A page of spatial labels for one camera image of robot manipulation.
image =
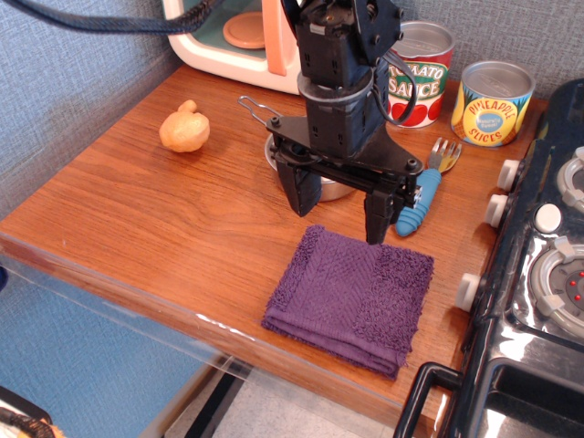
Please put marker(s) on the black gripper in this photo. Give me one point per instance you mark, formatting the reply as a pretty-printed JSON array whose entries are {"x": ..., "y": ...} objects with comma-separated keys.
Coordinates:
[{"x": 343, "y": 137}]

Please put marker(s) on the small metal pot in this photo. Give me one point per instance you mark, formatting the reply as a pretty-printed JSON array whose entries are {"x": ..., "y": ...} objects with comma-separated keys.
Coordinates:
[{"x": 331, "y": 190}]

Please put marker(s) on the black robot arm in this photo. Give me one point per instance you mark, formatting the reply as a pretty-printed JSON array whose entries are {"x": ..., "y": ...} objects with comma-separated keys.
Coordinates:
[{"x": 345, "y": 53}]

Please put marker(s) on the purple folded cloth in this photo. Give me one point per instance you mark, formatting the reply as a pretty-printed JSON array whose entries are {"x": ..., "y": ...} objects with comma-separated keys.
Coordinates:
[{"x": 356, "y": 301}]

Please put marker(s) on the tomato sauce can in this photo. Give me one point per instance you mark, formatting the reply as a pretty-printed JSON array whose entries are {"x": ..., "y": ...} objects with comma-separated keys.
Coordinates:
[{"x": 426, "y": 49}]

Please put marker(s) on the orange toy fruit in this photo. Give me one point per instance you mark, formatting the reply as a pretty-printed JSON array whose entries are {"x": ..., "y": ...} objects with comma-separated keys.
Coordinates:
[{"x": 186, "y": 129}]

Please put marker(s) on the pineapple slices can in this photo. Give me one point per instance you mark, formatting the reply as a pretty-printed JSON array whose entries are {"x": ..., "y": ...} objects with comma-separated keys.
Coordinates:
[{"x": 491, "y": 103}]

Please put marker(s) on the toy microwave oven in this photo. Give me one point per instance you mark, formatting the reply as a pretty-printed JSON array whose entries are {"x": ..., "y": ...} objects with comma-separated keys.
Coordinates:
[{"x": 275, "y": 66}]

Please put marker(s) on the orange microwave plate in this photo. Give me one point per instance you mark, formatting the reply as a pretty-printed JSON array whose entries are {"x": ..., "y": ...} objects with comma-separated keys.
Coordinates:
[{"x": 245, "y": 31}]

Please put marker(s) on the black toy stove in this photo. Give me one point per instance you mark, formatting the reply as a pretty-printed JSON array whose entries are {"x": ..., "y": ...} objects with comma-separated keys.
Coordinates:
[{"x": 522, "y": 372}]

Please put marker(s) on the blue handled toy fork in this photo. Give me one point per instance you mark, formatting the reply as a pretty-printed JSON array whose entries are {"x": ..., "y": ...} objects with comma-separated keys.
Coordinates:
[{"x": 443, "y": 156}]

